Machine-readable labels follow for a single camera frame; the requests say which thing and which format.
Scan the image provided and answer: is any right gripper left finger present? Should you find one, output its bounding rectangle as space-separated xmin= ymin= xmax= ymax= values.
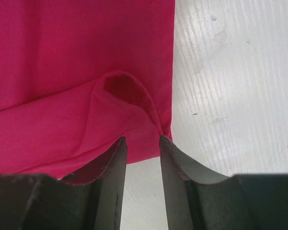
xmin=0 ymin=137 xmax=127 ymax=230

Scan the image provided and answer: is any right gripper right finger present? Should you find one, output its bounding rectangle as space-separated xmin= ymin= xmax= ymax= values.
xmin=159 ymin=136 xmax=288 ymax=230

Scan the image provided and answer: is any pink t shirt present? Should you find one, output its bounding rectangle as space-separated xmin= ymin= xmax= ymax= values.
xmin=0 ymin=0 xmax=175 ymax=178

